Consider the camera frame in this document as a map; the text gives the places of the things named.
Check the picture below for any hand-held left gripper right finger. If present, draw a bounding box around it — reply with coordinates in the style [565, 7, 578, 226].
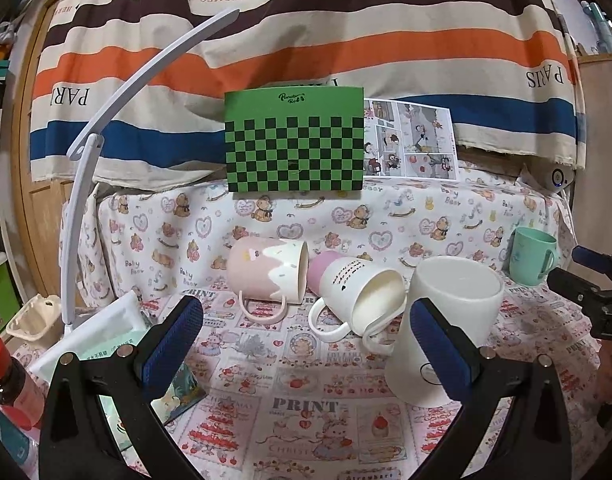
[410, 297, 574, 480]

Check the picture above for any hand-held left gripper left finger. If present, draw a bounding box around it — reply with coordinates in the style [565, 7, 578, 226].
[38, 295, 207, 480]

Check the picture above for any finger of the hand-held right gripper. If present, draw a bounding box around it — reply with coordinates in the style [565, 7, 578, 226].
[572, 245, 612, 288]
[550, 267, 609, 313]

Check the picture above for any tall white cup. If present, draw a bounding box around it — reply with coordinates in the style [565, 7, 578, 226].
[384, 255, 505, 406]

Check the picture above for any green plastic cup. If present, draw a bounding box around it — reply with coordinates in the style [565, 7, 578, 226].
[508, 226, 558, 286]

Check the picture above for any person's right hand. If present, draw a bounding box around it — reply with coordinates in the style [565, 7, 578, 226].
[596, 341, 612, 411]

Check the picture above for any small picture card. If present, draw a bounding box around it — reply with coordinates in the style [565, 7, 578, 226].
[151, 360, 207, 423]

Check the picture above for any white wipes packet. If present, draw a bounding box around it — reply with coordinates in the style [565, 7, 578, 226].
[28, 290, 153, 376]

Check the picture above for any white round device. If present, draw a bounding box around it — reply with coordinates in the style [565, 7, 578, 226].
[518, 161, 571, 195]

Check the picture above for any white mug with pink base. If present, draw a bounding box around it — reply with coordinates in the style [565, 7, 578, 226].
[306, 251, 409, 356]

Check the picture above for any pink and white mug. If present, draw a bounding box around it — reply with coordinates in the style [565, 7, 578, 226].
[227, 237, 311, 324]

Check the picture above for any strawberry print cloth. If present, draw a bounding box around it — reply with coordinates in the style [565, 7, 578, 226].
[136, 275, 606, 480]

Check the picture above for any beige egg carton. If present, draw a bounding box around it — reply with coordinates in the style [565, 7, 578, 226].
[6, 294, 63, 344]

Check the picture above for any red capped bottle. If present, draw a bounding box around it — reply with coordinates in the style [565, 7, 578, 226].
[0, 335, 48, 431]

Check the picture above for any bear print cloth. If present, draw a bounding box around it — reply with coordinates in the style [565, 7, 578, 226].
[61, 160, 586, 311]

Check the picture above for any comic strip sheet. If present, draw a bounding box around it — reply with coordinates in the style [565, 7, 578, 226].
[363, 99, 459, 180]

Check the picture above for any green checkered board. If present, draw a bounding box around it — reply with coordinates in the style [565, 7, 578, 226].
[224, 86, 365, 194]

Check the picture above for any white curved lamp stand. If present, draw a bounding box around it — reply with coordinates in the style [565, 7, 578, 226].
[60, 9, 247, 341]

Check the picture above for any striped cloth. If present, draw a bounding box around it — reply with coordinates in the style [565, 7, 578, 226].
[28, 0, 586, 183]

